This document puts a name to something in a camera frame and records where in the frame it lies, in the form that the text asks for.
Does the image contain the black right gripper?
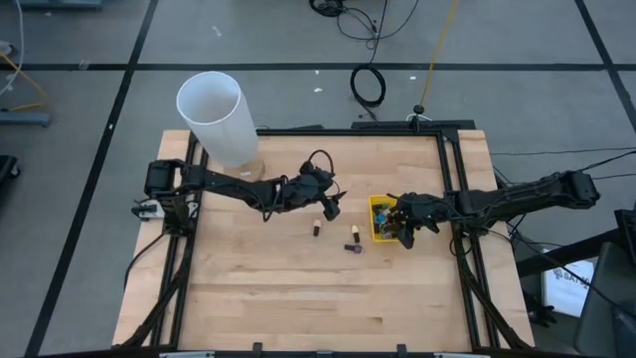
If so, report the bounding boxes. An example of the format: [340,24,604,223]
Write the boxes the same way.
[386,192,451,250]

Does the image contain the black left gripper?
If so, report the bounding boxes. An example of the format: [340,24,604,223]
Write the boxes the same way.
[281,166,348,223]

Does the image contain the yellow plastic basket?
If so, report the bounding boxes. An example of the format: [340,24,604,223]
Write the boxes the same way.
[368,194,404,244]

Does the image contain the white shade wooden base lamp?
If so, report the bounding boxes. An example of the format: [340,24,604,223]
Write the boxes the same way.
[176,71,268,184]

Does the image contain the white printed bag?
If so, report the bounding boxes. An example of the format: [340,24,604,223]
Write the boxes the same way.
[541,260,596,319]

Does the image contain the small silver device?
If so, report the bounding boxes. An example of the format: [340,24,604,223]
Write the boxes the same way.
[131,200,166,221]

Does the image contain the black aluminium table frame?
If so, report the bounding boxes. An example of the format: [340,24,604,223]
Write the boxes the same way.
[111,118,536,358]

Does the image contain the black coiled floor cable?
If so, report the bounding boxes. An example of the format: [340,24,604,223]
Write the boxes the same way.
[349,63,388,120]

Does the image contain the yellow hanging cable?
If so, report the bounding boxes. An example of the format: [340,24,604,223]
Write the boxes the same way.
[418,0,461,108]

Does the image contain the black floor cable bundle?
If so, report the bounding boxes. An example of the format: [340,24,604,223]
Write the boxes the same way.
[307,0,421,51]

